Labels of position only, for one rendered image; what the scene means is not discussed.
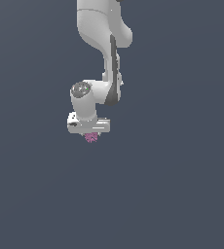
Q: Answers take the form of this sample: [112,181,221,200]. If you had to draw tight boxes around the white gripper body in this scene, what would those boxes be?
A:
[66,111,111,135]

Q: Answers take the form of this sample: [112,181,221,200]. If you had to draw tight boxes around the small pink object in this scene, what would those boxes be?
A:
[84,131,99,144]

